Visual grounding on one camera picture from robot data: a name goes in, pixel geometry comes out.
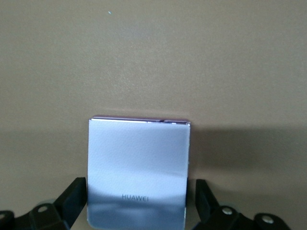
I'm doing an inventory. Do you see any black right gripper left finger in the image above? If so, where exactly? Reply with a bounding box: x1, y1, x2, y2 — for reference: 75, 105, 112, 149
0, 177, 87, 230

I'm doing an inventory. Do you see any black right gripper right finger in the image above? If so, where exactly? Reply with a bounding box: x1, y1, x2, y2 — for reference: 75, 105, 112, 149
191, 179, 292, 230

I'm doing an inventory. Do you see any lilac Huawei phone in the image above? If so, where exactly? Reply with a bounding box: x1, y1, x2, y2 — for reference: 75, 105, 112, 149
86, 115, 191, 230

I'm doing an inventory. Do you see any brown table cover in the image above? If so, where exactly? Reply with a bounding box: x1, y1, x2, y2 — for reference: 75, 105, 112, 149
0, 0, 307, 230

